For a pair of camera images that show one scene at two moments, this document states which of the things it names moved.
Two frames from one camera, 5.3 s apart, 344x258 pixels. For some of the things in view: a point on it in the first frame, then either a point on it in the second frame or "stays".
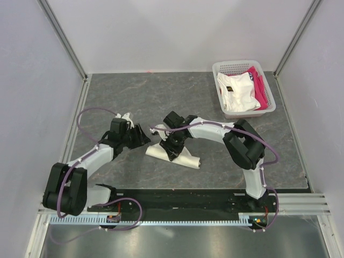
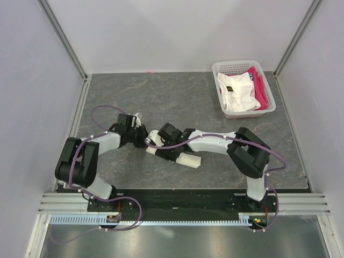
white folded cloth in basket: (237, 92) stays
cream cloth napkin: (184, 158) stays
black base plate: (132, 201) stays
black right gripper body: (174, 143) to (172, 152)
